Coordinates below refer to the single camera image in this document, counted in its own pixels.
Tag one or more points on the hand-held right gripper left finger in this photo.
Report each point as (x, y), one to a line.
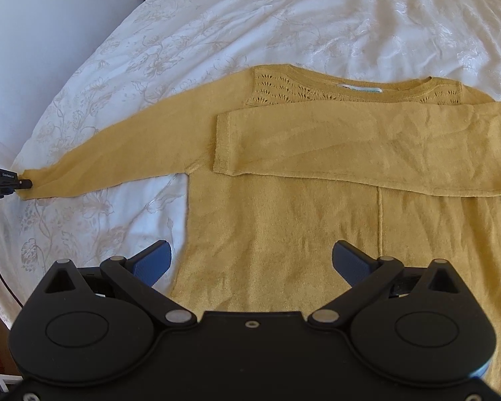
(152, 261)

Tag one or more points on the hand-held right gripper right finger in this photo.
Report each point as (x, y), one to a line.
(350, 261)

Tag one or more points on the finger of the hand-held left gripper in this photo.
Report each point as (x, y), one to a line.
(26, 183)

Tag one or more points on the yellow knit sweater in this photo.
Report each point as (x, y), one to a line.
(275, 225)

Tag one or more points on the white floral bedspread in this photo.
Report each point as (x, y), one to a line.
(317, 29)

